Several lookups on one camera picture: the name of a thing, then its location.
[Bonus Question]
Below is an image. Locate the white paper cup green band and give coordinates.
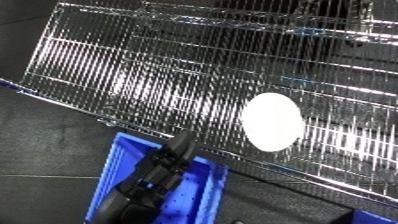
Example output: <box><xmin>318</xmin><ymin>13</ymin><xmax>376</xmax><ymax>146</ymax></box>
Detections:
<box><xmin>239</xmin><ymin>92</ymin><xmax>306</xmax><ymax>153</ymax></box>

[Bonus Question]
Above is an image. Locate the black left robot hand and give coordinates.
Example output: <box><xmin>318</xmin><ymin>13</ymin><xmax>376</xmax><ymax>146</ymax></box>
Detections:
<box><xmin>87</xmin><ymin>130</ymin><xmax>199</xmax><ymax>224</ymax></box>

